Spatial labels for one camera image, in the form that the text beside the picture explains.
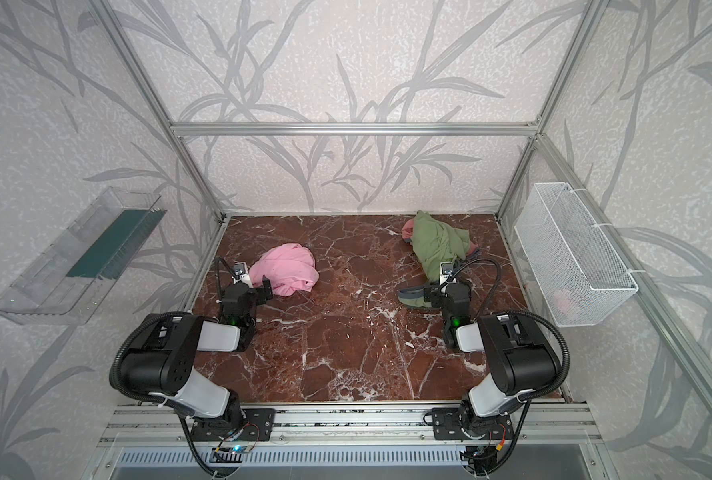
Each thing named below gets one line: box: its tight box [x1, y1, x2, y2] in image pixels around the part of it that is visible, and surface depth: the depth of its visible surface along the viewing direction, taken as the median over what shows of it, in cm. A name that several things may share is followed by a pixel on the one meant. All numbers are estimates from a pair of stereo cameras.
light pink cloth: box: [249, 242, 319, 296], surface depth 101 cm
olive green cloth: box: [398, 212, 471, 308], surface depth 101 cm
